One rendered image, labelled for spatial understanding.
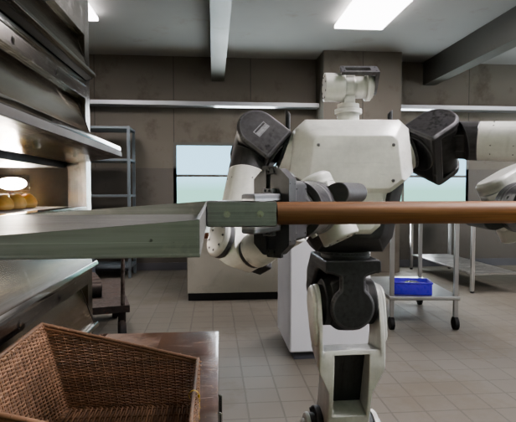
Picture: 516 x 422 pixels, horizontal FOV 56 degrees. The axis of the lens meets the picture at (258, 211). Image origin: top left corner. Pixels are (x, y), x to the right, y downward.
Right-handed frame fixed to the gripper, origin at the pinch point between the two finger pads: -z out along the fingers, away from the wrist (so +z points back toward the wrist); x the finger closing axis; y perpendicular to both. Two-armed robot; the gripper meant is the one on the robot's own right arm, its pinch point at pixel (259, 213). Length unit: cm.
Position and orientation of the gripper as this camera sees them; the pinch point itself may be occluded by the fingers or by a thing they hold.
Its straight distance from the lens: 64.2
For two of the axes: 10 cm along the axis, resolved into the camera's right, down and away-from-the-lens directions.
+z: 5.0, -0.4, 8.7
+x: 0.0, -10.0, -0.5
